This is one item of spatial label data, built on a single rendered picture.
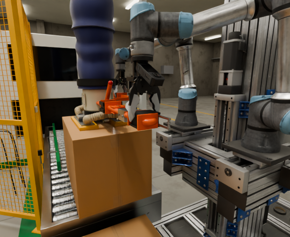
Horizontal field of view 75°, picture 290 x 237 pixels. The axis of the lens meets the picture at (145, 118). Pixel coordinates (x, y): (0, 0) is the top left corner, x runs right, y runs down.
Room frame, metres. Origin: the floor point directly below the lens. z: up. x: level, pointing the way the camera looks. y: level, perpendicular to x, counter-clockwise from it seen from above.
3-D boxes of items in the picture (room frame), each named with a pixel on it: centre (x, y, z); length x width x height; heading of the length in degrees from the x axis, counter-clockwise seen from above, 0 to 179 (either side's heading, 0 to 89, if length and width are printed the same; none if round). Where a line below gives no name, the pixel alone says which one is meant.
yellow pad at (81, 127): (1.10, 0.37, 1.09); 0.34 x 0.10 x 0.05; 28
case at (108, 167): (1.14, 0.28, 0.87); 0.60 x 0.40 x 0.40; 27
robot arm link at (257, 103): (0.79, -0.51, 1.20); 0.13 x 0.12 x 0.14; 2
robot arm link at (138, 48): (0.64, 0.01, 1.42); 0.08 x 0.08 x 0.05
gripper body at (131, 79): (0.65, 0.01, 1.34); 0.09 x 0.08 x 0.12; 28
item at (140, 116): (0.62, 0.01, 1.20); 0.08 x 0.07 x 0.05; 28
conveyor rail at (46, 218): (1.85, 1.03, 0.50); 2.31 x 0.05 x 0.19; 27
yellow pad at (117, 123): (1.19, 0.20, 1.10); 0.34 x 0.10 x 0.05; 28
